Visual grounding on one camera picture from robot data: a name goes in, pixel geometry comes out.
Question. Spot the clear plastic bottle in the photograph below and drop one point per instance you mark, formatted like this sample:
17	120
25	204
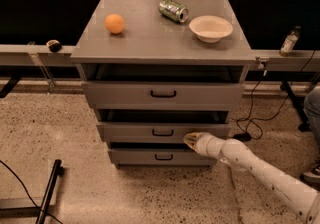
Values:
290	41

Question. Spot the metal rail clamp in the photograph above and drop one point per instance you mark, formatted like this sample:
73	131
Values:
262	63

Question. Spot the grey sneaker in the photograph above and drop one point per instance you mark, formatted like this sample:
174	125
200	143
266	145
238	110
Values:
311	176

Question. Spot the grey drawer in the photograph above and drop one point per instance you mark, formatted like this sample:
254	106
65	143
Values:
163	95
139	157
123	132

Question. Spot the white bowl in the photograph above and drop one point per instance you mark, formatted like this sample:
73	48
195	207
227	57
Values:
210	29

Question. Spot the grey bottom drawer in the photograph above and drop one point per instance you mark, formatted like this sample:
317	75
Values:
139	157

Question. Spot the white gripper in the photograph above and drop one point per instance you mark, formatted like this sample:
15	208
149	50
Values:
204	144

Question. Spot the green soda can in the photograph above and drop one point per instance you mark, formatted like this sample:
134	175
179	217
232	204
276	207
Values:
173	10

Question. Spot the grey metal rail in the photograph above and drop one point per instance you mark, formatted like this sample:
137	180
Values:
30	55

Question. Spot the black metal stand leg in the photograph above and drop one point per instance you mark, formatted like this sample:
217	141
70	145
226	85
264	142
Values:
28	207

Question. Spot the black power adapter with cable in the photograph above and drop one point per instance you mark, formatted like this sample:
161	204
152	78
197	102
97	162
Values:
244	123

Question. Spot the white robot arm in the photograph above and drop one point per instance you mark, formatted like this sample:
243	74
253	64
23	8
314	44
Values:
300	198

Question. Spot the orange fruit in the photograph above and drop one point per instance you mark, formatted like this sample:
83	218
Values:
114	23

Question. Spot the small black yellow object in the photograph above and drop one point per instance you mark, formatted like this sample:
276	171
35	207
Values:
54	45

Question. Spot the grey top drawer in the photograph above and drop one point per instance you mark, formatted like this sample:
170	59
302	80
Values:
163	95

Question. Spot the black tripod leg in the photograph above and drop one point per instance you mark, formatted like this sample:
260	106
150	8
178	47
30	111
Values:
312	80

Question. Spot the grey drawer cabinet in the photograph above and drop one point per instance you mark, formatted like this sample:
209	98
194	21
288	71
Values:
153	48

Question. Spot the person leg in jeans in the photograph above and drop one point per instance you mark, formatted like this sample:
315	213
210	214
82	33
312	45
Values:
312	109

